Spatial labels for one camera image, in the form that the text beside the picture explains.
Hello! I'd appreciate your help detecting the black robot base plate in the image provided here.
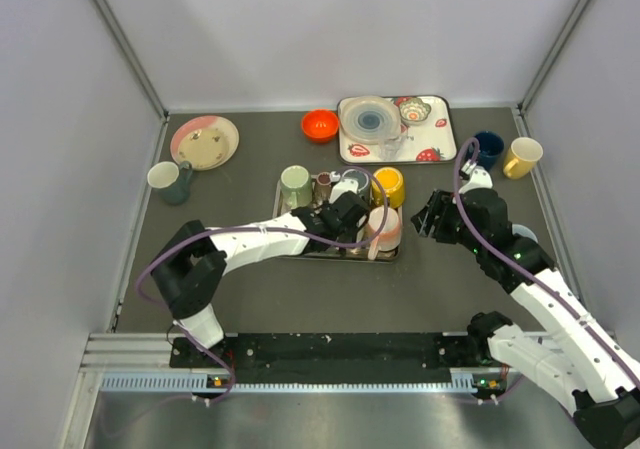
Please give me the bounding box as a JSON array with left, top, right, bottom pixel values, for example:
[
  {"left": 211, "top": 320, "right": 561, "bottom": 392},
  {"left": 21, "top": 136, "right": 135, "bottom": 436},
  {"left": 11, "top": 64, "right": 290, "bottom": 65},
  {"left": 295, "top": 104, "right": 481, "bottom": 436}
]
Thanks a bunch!
[{"left": 169, "top": 331, "right": 506, "bottom": 385}]

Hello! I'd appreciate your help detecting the dark teal mug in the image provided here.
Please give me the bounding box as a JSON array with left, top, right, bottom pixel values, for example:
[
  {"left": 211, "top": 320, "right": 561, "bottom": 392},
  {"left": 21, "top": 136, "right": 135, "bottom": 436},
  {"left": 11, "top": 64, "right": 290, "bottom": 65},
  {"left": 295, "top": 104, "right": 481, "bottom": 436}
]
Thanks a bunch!
[{"left": 146, "top": 161, "right": 193, "bottom": 205}]

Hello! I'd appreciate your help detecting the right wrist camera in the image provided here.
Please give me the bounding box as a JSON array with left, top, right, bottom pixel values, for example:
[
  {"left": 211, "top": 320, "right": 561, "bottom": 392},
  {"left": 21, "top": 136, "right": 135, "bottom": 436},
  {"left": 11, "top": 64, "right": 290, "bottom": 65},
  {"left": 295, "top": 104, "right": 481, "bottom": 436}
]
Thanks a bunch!
[{"left": 459, "top": 160, "right": 493, "bottom": 194}]

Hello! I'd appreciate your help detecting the bright yellow mug black handle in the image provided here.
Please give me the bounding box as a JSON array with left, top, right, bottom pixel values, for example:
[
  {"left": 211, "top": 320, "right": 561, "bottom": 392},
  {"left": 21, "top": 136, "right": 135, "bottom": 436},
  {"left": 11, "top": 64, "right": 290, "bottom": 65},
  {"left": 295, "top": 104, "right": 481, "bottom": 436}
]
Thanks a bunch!
[{"left": 374, "top": 167, "right": 406, "bottom": 209}]

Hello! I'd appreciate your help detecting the small cream plate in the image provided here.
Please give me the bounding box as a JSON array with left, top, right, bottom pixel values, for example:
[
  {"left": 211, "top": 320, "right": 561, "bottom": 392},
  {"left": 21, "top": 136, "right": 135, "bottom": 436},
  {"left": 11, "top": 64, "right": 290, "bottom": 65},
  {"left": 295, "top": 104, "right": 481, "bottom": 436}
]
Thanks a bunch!
[{"left": 175, "top": 128, "right": 239, "bottom": 171}]

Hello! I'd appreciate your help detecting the stainless steel tray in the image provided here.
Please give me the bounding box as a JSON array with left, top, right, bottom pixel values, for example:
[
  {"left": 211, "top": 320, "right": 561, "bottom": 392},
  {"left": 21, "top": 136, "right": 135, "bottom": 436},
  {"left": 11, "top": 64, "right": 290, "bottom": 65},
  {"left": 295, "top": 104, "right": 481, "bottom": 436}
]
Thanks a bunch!
[{"left": 271, "top": 173, "right": 404, "bottom": 265}]

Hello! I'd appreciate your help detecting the navy blue ceramic mug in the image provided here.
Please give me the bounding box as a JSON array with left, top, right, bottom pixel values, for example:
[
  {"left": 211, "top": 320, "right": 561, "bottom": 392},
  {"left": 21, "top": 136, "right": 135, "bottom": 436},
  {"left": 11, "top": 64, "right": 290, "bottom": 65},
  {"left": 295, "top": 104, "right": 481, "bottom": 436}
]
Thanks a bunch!
[{"left": 474, "top": 131, "right": 505, "bottom": 171}]

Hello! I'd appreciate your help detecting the white strawberry pattern tray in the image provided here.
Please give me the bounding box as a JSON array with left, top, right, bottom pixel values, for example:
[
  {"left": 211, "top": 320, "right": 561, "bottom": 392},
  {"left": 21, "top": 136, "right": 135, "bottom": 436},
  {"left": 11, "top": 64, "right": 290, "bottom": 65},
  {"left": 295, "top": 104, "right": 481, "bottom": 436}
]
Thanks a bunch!
[{"left": 338, "top": 96, "right": 457, "bottom": 165}]

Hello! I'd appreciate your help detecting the grey mug black handle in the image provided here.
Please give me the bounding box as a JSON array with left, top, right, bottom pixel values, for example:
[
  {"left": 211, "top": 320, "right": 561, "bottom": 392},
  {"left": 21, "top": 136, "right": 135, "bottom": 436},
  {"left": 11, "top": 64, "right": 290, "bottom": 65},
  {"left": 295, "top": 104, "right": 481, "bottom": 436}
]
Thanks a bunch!
[{"left": 342, "top": 168, "right": 371, "bottom": 203}]

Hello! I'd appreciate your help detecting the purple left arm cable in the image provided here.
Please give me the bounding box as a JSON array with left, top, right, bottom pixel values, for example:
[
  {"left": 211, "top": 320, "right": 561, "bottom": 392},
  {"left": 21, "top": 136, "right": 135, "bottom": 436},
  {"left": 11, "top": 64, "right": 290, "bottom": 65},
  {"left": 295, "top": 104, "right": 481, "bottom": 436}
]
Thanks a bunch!
[{"left": 134, "top": 167, "right": 389, "bottom": 405}]

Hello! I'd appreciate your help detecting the clear drinking glass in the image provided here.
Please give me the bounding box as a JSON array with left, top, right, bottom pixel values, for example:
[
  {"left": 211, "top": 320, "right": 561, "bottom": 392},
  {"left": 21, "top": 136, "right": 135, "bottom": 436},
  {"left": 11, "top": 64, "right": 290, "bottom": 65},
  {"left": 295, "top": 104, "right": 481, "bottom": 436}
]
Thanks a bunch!
[{"left": 378, "top": 134, "right": 406, "bottom": 162}]

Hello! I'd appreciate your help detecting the pale yellow ceramic mug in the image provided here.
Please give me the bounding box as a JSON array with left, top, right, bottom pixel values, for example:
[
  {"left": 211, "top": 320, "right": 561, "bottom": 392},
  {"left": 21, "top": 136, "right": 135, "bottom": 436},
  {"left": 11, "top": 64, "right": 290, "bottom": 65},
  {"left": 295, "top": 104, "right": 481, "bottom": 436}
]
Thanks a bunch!
[{"left": 503, "top": 137, "right": 544, "bottom": 180}]

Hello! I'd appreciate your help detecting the orange bowl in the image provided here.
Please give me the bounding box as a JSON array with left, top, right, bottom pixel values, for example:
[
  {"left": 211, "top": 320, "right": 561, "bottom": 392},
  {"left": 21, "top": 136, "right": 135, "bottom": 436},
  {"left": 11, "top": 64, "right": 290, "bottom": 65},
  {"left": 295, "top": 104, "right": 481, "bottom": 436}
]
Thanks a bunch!
[{"left": 301, "top": 109, "right": 339, "bottom": 144}]

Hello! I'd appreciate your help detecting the small patterned bowl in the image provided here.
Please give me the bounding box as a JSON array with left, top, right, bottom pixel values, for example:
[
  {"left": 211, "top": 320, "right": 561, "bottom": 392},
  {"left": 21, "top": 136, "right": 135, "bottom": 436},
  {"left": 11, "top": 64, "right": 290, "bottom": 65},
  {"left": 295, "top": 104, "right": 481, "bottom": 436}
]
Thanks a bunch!
[{"left": 396, "top": 97, "right": 432, "bottom": 125}]

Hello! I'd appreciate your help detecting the brown ceramic mug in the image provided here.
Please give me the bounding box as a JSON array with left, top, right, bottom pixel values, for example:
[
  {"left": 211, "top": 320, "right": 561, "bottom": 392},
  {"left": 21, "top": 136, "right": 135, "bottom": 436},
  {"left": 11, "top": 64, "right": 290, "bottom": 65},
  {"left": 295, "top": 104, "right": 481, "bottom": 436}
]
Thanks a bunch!
[{"left": 313, "top": 172, "right": 333, "bottom": 207}]

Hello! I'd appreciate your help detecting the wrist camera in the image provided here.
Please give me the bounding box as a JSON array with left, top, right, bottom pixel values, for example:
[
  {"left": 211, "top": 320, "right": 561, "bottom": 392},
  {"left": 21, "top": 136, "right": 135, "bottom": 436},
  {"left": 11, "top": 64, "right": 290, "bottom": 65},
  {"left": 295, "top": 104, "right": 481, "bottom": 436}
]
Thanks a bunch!
[
  {"left": 459, "top": 160, "right": 493, "bottom": 194},
  {"left": 328, "top": 170, "right": 359, "bottom": 203}
]

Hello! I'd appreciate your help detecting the pink ceramic mug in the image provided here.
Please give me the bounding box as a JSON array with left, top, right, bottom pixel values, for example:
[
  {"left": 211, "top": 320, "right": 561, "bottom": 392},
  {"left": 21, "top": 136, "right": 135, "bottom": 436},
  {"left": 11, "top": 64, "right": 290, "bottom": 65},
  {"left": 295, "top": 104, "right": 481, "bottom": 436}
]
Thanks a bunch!
[{"left": 363, "top": 207, "right": 402, "bottom": 260}]

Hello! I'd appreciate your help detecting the light green ceramic mug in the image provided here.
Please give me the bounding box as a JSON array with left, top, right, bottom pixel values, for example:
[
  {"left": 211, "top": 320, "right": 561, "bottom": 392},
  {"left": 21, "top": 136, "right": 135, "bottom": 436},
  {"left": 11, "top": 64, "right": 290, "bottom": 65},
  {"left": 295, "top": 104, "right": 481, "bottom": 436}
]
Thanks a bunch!
[{"left": 280, "top": 165, "right": 313, "bottom": 209}]

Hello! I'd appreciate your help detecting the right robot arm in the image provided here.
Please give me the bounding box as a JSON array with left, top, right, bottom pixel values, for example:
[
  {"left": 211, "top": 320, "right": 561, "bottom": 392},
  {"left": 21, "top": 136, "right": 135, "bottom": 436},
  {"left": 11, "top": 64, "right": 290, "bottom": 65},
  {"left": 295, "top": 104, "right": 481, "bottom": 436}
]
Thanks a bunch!
[{"left": 411, "top": 189, "right": 639, "bottom": 448}]

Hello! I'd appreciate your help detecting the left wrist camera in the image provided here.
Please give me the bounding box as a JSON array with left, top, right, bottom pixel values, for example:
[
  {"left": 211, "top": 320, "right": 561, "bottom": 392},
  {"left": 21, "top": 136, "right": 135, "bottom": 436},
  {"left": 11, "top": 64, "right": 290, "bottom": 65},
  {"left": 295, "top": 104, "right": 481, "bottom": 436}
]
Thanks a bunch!
[{"left": 328, "top": 170, "right": 359, "bottom": 203}]

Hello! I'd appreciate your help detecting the pink cream large plate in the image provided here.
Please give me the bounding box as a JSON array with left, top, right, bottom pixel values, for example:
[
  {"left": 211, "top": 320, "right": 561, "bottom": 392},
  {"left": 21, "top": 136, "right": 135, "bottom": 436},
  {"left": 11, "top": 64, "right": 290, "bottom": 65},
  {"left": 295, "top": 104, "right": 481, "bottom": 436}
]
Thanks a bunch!
[{"left": 170, "top": 115, "right": 240, "bottom": 171}]

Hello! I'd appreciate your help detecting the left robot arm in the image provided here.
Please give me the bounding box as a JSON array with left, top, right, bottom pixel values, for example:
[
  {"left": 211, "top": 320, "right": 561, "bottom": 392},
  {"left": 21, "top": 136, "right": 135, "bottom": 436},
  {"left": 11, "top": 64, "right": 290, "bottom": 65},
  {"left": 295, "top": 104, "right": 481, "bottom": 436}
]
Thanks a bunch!
[{"left": 150, "top": 192, "right": 370, "bottom": 349}]

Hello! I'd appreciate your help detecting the light blue footed cup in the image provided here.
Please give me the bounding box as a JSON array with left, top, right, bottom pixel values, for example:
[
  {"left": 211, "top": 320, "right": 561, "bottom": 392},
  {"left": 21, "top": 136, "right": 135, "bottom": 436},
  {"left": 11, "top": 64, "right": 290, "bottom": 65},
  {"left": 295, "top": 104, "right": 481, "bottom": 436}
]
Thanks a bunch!
[{"left": 512, "top": 223, "right": 538, "bottom": 242}]

